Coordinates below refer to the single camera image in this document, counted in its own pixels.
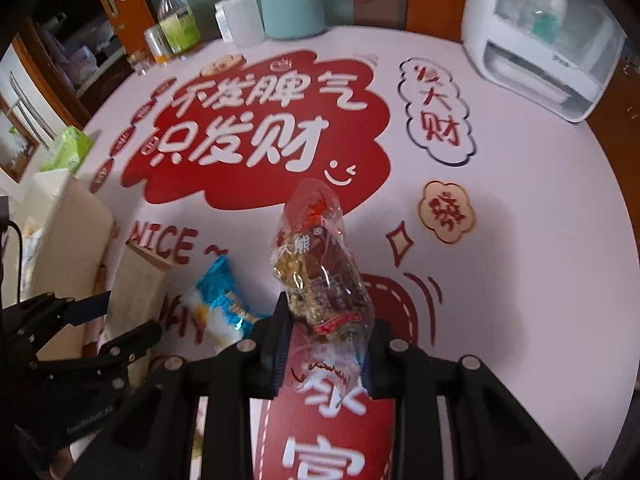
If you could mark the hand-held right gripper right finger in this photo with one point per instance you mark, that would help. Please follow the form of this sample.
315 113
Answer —
372 362

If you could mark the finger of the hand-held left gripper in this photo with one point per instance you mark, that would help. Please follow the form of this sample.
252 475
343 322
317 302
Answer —
132 340
85 308

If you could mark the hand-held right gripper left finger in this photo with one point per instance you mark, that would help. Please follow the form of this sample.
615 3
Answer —
280 355

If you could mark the white plastic bin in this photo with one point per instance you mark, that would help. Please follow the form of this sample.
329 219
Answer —
75 240

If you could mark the clear brown-red snack packet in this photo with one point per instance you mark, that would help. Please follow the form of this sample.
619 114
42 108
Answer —
320 280

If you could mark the tan paper packet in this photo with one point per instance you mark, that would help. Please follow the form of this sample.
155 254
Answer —
140 290

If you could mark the blue and white snack packet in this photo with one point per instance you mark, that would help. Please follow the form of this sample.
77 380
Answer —
220 300

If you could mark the green wet wipes pack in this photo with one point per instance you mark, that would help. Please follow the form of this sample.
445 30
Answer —
70 150

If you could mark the pink printed table cover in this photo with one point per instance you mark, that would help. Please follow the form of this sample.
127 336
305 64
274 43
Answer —
525 260

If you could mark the small glass jar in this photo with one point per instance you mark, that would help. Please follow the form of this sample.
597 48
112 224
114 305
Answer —
138 63

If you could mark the orange-banded metal can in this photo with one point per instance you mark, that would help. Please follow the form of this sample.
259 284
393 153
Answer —
156 45

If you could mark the green label clear bottle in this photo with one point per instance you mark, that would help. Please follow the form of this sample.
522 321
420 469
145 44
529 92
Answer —
178 27

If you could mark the white squeeze wash bottle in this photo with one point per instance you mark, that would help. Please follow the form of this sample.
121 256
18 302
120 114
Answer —
247 22

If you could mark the teal round canister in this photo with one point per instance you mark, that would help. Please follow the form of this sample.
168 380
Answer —
292 7

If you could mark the white countertop appliance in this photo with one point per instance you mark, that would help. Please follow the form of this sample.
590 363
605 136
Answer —
545 40

